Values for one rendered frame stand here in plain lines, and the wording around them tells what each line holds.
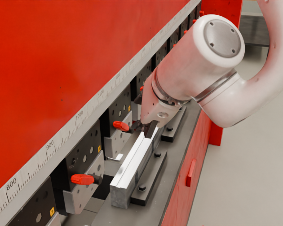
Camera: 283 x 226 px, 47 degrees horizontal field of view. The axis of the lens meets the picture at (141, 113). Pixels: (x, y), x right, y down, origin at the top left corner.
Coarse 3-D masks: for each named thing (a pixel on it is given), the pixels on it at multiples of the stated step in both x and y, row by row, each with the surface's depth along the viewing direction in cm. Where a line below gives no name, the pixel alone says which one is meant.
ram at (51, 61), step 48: (0, 0) 38; (48, 0) 47; (96, 0) 62; (144, 0) 89; (0, 48) 40; (48, 48) 49; (96, 48) 65; (0, 96) 41; (48, 96) 51; (0, 144) 42
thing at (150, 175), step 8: (152, 160) 128; (160, 160) 128; (152, 168) 124; (160, 168) 126; (144, 176) 120; (152, 176) 120; (152, 184) 117; (136, 192) 113; (144, 192) 113; (136, 200) 111; (144, 200) 110
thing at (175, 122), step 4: (184, 108) 165; (180, 112) 161; (184, 112) 163; (176, 116) 158; (180, 116) 158; (172, 120) 155; (176, 120) 155; (180, 120) 155; (168, 124) 152; (172, 124) 152; (176, 124) 152; (180, 124) 156; (176, 128) 149; (164, 132) 146; (168, 132) 146; (172, 132) 146; (176, 132) 149; (164, 136) 144; (168, 136) 143; (172, 136) 143; (164, 140) 145; (168, 140) 144; (172, 140) 143
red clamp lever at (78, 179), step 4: (72, 176) 59; (76, 176) 59; (80, 176) 59; (84, 176) 60; (88, 176) 62; (92, 176) 64; (96, 176) 67; (100, 176) 67; (72, 180) 59; (76, 180) 59; (80, 180) 59; (84, 180) 60; (88, 180) 62; (92, 180) 64; (96, 180) 66; (100, 180) 67; (80, 184) 59; (84, 184) 61; (88, 184) 63
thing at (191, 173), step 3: (195, 159) 174; (192, 162) 172; (195, 162) 172; (192, 165) 170; (195, 165) 175; (192, 168) 168; (189, 171) 166; (192, 171) 166; (189, 174) 164; (192, 174) 166; (189, 177) 163; (192, 177) 169; (189, 180) 164; (189, 183) 165; (186, 186) 166; (189, 186) 166
